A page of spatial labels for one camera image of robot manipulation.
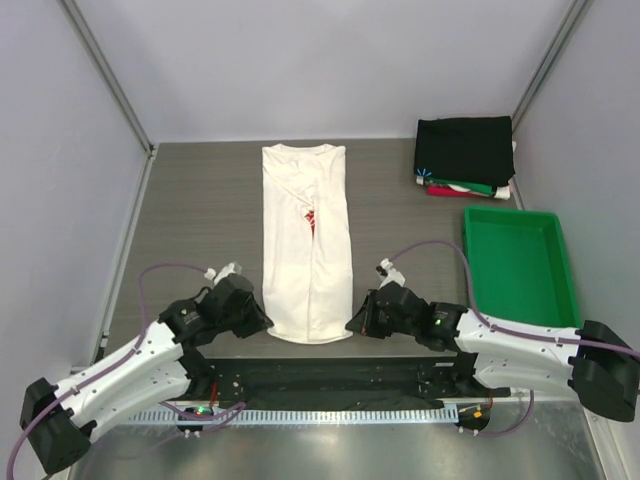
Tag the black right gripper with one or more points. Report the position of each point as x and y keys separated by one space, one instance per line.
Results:
x=364 y=321

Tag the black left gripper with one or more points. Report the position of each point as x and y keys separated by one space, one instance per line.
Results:
x=258 y=319

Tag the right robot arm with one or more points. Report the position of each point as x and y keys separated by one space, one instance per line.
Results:
x=591 y=362

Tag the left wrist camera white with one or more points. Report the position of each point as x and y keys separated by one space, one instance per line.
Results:
x=215 y=276

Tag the green plastic tray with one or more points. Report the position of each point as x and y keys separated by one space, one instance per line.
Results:
x=520 y=266

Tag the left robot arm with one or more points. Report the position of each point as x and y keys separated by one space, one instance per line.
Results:
x=61 y=421

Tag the folded red t-shirt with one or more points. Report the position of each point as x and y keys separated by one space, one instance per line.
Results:
x=443 y=191

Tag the right aluminium frame post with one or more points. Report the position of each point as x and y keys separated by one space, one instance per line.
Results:
x=571 y=21

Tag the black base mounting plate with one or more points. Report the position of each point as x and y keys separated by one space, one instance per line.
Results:
x=341 y=384

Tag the aluminium frame post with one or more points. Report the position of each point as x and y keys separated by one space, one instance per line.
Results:
x=91 y=45
x=571 y=21

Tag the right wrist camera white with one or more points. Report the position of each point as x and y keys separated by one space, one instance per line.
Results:
x=388 y=274

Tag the white t-shirt red print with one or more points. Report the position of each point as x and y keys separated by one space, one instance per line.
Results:
x=307 y=284

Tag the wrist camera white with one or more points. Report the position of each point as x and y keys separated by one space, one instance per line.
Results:
x=215 y=276
x=388 y=274

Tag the left aluminium frame post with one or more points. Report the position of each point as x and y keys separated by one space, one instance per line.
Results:
x=91 y=45

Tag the folded green t-shirt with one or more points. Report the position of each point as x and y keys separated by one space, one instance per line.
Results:
x=474 y=189

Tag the folded white t-shirt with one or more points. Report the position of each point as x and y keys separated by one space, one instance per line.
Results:
x=502 y=192

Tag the slotted cable duct rail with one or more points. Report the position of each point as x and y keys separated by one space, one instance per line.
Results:
x=164 y=417

